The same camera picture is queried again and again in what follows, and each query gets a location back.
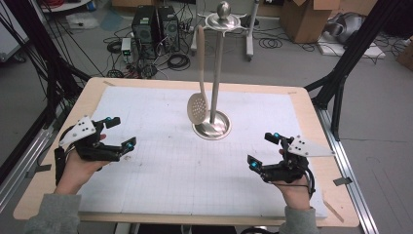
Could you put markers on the white grid mat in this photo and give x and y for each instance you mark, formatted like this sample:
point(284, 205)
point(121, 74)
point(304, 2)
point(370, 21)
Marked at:
point(181, 169)

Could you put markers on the white cabinet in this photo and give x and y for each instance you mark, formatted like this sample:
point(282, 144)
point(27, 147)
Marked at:
point(9, 35)

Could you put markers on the small power supply box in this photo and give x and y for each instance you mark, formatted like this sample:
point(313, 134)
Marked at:
point(126, 48)

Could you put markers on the small cardboard box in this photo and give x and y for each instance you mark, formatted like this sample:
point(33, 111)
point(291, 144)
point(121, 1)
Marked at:
point(406, 55)

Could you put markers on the person's left hand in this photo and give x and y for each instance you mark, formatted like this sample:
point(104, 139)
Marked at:
point(76, 175)

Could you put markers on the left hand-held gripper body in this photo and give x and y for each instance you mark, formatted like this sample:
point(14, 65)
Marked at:
point(92, 148)

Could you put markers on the beige slotted spoon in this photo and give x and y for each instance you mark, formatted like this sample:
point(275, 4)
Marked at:
point(198, 109)

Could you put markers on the black computer tower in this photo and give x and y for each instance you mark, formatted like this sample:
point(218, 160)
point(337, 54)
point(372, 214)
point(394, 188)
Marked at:
point(144, 31)
point(169, 29)

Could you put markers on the white flat board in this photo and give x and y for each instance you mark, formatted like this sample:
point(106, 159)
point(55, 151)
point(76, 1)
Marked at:
point(370, 52)

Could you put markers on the person's right hand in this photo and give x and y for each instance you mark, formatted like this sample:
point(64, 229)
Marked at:
point(293, 195)

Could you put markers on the brown tape strip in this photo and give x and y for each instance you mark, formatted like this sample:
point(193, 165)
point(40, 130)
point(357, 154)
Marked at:
point(334, 212)

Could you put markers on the white metal floor stand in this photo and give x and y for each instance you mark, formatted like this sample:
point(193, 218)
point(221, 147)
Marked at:
point(250, 35)

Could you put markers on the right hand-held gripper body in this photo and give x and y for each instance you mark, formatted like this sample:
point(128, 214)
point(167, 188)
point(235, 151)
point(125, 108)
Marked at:
point(289, 165)

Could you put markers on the large cardboard box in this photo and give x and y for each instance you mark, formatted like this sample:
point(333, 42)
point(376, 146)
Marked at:
point(305, 22)

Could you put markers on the aluminium rail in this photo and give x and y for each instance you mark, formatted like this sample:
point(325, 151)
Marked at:
point(354, 182)
point(19, 175)

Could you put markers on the grey helmet-like device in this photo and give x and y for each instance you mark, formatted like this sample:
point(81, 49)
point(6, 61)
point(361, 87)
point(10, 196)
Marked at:
point(347, 27)

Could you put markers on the steel utensil stand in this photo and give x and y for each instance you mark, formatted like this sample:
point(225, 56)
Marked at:
point(217, 81)

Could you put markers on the black frame strut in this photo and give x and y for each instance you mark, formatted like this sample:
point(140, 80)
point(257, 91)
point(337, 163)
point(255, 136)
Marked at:
point(354, 55)

